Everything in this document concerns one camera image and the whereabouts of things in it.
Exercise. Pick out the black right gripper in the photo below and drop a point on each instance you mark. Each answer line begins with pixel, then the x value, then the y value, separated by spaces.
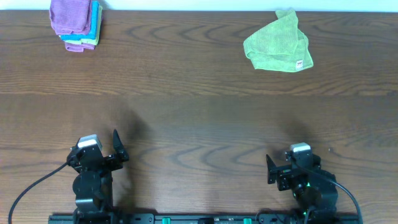
pixel 283 173

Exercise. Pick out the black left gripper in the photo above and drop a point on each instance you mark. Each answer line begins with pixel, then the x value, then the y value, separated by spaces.
pixel 109 159

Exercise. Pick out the green microfiber cloth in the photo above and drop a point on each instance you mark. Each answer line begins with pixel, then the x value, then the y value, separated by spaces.
pixel 279 46

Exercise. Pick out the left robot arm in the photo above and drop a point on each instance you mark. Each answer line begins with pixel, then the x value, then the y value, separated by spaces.
pixel 93 187

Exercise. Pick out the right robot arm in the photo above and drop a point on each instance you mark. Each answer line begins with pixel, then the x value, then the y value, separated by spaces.
pixel 311 186

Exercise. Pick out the light green folded cloth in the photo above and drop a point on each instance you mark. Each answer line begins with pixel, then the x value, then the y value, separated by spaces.
pixel 97 33

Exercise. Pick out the purple folded cloth bottom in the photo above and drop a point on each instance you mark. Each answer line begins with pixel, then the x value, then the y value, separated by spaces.
pixel 78 47

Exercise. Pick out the purple folded cloth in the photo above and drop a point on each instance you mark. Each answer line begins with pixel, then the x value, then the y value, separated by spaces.
pixel 70 16
pixel 78 47

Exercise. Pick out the purple folded cloth top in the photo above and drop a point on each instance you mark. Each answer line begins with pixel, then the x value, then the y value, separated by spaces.
pixel 70 16

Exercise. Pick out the blue folded cloth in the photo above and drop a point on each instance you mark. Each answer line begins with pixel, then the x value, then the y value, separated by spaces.
pixel 95 8

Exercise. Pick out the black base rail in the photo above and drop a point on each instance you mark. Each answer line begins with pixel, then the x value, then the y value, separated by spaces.
pixel 148 218

